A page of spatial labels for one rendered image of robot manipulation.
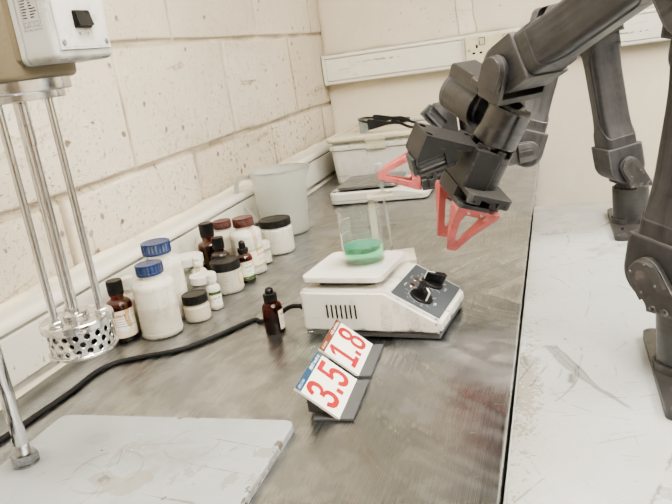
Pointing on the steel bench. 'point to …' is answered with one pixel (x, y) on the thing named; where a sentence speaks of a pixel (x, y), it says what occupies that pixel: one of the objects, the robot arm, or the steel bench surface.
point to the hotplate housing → (373, 308)
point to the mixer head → (47, 45)
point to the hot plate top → (331, 268)
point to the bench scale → (357, 189)
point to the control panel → (430, 290)
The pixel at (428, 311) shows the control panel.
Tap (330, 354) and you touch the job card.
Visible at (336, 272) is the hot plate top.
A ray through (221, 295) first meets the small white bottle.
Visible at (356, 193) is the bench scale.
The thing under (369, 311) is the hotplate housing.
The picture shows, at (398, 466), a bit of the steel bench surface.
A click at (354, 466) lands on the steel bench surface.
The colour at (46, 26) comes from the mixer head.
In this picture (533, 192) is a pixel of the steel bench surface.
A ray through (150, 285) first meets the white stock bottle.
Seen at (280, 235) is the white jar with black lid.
